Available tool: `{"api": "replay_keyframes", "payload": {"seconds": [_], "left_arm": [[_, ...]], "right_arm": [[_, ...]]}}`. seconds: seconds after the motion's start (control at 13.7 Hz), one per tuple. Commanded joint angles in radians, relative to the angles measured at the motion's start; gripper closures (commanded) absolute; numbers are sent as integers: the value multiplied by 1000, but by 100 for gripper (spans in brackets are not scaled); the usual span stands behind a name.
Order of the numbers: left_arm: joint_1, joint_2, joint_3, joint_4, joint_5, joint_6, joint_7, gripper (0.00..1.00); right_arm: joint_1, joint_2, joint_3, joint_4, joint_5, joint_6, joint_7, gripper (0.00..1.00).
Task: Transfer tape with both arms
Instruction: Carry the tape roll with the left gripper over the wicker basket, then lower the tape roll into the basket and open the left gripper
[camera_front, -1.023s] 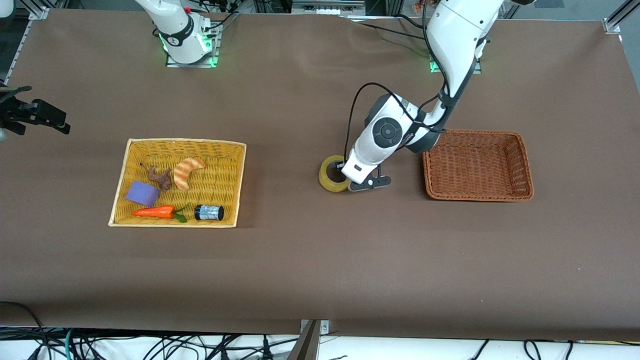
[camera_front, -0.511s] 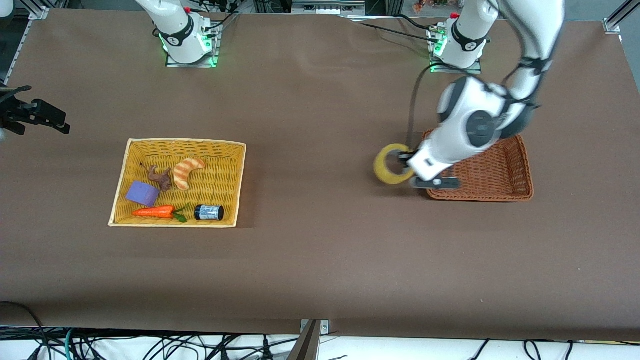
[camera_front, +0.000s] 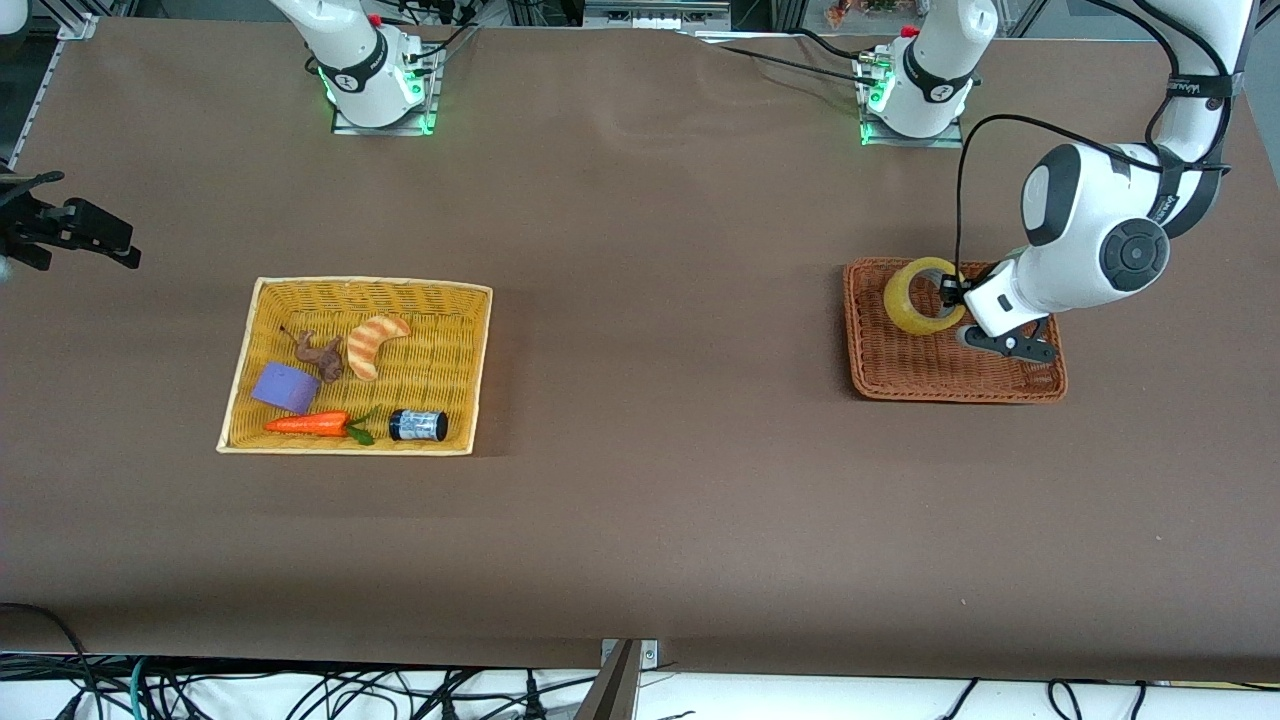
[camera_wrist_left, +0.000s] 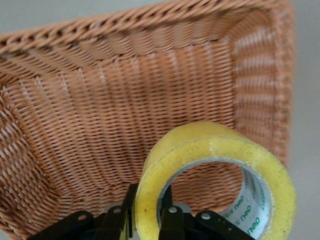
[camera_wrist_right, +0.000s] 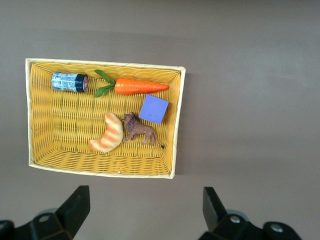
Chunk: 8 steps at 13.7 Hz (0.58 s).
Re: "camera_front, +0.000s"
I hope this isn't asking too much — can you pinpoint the toy croissant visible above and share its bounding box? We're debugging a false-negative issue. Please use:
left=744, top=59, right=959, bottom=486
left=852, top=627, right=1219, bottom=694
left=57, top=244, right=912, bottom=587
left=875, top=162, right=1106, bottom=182
left=346, top=315, right=412, bottom=382

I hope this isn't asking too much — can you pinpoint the grey background device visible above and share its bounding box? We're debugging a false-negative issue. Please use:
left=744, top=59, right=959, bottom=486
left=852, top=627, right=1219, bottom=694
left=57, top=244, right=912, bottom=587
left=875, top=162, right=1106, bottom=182
left=583, top=0, right=733, bottom=29

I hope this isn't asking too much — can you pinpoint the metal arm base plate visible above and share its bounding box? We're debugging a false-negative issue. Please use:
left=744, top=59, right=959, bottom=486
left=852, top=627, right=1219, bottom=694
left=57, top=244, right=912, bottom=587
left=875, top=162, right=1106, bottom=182
left=331, top=40, right=441, bottom=137
left=860, top=50, right=965, bottom=149

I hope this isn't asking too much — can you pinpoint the orange toy carrot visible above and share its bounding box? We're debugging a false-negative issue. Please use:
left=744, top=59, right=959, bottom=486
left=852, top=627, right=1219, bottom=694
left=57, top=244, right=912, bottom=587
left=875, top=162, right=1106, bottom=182
left=263, top=405, right=386, bottom=446

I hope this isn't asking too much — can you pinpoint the small black can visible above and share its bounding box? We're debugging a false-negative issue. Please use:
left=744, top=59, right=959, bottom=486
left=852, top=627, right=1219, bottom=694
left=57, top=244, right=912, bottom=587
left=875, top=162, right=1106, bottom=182
left=389, top=408, right=449, bottom=443

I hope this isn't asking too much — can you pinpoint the yellowish clear tape roll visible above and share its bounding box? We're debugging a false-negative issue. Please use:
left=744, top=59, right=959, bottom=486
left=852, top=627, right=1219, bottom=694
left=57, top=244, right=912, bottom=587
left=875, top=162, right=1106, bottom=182
left=883, top=257, right=969, bottom=337

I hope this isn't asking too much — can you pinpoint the metal table clamp bracket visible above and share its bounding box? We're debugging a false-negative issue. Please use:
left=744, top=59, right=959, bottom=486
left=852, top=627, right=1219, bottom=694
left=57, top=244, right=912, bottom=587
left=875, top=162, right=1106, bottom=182
left=575, top=638, right=659, bottom=720

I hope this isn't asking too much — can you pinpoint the purple block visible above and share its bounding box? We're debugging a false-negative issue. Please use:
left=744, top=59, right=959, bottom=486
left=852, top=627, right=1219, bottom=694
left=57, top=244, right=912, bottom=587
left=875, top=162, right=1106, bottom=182
left=250, top=362, right=322, bottom=415

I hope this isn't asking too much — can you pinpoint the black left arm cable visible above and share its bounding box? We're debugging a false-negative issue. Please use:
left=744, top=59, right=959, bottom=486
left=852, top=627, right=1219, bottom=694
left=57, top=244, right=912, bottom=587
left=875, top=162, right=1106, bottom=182
left=954, top=113, right=1231, bottom=289

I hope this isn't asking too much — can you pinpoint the black cable on table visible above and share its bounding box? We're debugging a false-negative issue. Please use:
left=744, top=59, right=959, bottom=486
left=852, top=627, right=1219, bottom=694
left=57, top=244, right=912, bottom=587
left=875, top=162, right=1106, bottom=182
left=785, top=26, right=886, bottom=67
left=700, top=38, right=886, bottom=87

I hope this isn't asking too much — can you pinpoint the brown wicker basket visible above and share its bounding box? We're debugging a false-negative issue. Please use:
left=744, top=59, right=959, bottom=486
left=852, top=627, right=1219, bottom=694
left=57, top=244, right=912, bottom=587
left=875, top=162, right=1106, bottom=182
left=842, top=257, right=1069, bottom=405

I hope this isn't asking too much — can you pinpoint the brown toy animal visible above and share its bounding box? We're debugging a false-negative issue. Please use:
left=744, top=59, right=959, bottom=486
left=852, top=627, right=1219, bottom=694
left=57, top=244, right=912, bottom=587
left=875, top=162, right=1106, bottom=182
left=280, top=325, right=346, bottom=384

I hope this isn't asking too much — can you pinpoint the yellow wicker basket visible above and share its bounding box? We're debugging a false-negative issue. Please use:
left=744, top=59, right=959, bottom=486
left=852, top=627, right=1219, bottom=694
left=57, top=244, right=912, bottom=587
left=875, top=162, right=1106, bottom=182
left=216, top=276, right=495, bottom=457

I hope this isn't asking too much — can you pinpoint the aluminium frame rail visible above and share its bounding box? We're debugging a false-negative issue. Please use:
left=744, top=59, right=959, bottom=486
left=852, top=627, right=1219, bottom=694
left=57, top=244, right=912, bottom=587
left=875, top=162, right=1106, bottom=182
left=18, top=12, right=101, bottom=137

